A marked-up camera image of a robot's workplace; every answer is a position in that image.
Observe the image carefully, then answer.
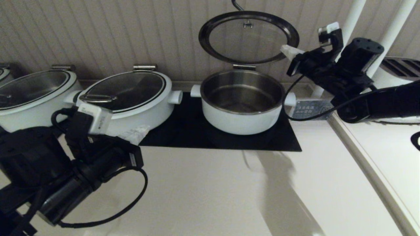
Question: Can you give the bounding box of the shallow wide white pot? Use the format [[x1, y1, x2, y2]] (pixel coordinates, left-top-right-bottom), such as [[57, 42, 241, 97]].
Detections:
[[76, 90, 183, 137], [0, 79, 84, 133]]

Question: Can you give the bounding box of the deep white round pot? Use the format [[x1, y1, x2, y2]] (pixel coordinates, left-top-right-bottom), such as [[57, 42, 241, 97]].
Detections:
[[190, 69, 296, 135]]

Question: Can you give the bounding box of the small white lidded pot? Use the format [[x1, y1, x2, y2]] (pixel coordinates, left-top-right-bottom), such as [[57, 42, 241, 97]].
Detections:
[[0, 64, 15, 86]]

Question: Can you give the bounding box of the white toaster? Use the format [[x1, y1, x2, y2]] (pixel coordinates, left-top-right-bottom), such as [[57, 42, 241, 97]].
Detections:
[[371, 57, 420, 124]]

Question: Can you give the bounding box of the large black induction cooktop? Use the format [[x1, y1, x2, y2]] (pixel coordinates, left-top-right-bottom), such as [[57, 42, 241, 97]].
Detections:
[[139, 92, 302, 152]]

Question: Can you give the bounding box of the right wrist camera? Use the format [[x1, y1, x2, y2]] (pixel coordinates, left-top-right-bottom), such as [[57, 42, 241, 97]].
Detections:
[[318, 22, 344, 54]]

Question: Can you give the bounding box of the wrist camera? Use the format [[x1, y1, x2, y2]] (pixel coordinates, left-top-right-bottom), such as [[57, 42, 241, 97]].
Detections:
[[318, 22, 344, 54], [76, 103, 114, 135]]

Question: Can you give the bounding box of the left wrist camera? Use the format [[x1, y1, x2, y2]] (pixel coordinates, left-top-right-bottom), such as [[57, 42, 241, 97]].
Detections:
[[76, 103, 114, 135]]

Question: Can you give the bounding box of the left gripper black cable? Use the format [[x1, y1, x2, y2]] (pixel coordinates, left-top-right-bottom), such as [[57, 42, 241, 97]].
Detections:
[[57, 167, 149, 229]]

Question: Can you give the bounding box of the left camera black cable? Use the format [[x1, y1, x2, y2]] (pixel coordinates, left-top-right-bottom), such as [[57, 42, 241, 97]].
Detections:
[[51, 107, 79, 130]]

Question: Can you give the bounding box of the black cable loop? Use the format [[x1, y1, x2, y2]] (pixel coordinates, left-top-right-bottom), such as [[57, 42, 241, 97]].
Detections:
[[410, 131, 420, 152]]

